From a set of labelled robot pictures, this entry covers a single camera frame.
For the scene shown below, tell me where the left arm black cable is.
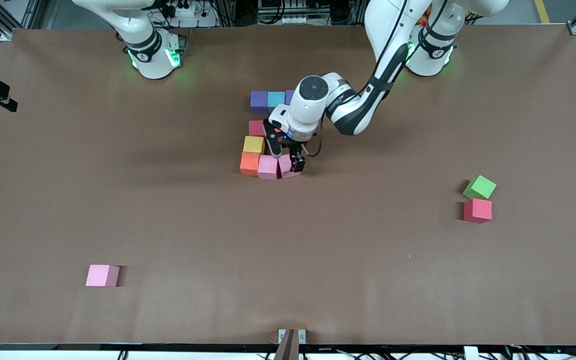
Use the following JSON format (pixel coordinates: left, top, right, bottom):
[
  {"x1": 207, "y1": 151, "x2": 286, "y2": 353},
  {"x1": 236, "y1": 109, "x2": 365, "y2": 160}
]
[{"x1": 308, "y1": 0, "x2": 449, "y2": 159}]

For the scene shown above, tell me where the yellow foam cube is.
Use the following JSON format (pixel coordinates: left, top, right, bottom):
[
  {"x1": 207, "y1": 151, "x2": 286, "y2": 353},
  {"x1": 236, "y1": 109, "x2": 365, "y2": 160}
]
[{"x1": 242, "y1": 135, "x2": 266, "y2": 155}]

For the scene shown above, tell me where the white power strip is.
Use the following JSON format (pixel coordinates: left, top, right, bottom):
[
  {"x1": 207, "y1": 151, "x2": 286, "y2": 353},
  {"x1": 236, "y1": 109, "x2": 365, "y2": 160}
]
[{"x1": 165, "y1": 0, "x2": 215, "y2": 17}]

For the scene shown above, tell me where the grey metal mounting bracket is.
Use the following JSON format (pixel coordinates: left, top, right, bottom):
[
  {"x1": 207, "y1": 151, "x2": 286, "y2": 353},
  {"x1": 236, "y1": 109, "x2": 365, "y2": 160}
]
[{"x1": 278, "y1": 328, "x2": 307, "y2": 345}]

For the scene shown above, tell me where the brown tapered strip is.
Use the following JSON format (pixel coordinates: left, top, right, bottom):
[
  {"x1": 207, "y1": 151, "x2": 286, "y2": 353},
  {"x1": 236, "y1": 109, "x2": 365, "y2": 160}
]
[{"x1": 273, "y1": 328, "x2": 300, "y2": 360}]

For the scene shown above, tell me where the brown table cover sheet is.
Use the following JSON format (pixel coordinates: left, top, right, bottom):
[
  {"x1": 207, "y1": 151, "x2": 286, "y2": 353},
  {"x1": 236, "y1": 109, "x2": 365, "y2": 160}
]
[{"x1": 0, "y1": 24, "x2": 576, "y2": 346}]

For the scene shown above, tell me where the orange foam cube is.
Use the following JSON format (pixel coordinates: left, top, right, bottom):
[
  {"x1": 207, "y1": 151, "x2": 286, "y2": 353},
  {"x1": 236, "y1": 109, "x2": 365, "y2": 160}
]
[{"x1": 239, "y1": 151, "x2": 262, "y2": 177}]

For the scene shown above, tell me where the green foam cube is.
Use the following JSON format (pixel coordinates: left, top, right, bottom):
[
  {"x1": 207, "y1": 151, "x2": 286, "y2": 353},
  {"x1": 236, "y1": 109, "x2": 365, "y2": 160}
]
[{"x1": 462, "y1": 174, "x2": 498, "y2": 201}]

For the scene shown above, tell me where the light blue cube orange speck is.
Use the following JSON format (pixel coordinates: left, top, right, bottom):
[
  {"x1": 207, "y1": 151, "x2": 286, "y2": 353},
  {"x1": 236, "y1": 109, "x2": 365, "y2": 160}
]
[{"x1": 267, "y1": 91, "x2": 287, "y2": 114}]

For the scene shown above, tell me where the pink foam cube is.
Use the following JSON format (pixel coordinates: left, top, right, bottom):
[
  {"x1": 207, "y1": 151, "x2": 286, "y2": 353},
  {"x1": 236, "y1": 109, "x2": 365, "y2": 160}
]
[
  {"x1": 278, "y1": 153, "x2": 302, "y2": 180},
  {"x1": 257, "y1": 154, "x2": 281, "y2": 181},
  {"x1": 85, "y1": 264, "x2": 121, "y2": 288}
]

